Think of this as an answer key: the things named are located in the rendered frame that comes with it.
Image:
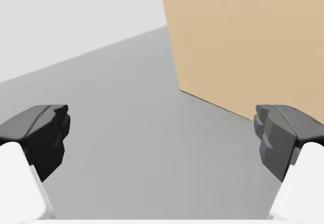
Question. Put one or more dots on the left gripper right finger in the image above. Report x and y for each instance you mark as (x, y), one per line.
(281, 143)

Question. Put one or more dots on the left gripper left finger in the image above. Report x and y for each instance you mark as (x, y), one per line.
(38, 143)

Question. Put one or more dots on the tall board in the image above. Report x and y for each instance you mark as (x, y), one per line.
(243, 44)

